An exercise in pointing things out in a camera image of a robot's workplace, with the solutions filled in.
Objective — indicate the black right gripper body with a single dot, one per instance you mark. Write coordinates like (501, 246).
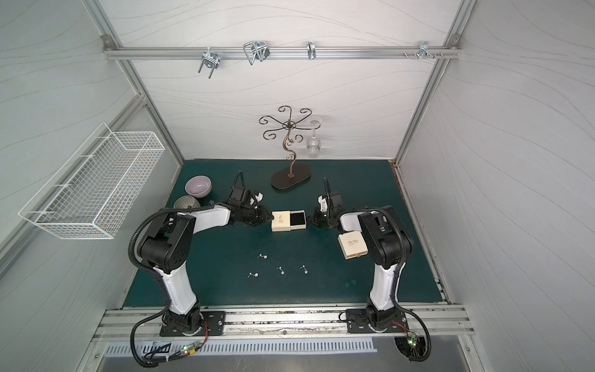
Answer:
(323, 218)

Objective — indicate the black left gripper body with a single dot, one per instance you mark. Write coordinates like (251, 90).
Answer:
(256, 216)

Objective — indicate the cream drawer jewelry box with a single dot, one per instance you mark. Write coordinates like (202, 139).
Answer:
(288, 220)

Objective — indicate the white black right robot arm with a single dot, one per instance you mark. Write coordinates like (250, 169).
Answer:
(388, 244)

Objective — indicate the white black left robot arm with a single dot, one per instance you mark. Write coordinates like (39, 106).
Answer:
(161, 245)

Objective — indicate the cream closed jewelry box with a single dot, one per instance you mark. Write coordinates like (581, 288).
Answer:
(352, 244)

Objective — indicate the dark oval stand base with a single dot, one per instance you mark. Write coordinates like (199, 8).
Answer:
(290, 177)

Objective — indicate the lilac ceramic bowl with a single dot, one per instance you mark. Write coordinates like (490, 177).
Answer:
(199, 186)

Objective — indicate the green ribbed ceramic mug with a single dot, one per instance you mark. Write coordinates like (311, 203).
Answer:
(186, 202)

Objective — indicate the clear wine glass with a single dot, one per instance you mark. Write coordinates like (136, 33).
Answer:
(313, 145)

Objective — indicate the bronze scroll stand rod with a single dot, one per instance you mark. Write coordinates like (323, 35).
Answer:
(288, 125)

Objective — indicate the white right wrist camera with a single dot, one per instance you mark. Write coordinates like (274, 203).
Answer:
(331, 203)

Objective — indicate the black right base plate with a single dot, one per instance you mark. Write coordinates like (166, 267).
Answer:
(367, 320)

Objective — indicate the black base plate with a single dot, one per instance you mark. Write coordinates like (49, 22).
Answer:
(367, 320)
(196, 323)

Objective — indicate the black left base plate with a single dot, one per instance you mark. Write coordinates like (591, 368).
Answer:
(196, 323)

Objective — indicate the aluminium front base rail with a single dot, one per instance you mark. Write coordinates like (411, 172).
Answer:
(297, 321)

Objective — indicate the metal rail clamp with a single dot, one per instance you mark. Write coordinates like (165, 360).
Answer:
(209, 62)
(256, 50)

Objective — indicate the white wire basket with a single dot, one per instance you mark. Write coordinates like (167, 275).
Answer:
(90, 195)

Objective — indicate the metal rail hook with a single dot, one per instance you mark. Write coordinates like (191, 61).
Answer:
(311, 50)

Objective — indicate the metal rail bracket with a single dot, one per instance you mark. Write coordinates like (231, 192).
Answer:
(424, 53)

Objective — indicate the white slotted cable duct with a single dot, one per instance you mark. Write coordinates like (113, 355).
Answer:
(237, 347)

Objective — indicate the aluminium cross rail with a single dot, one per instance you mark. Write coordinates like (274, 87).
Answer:
(277, 52)

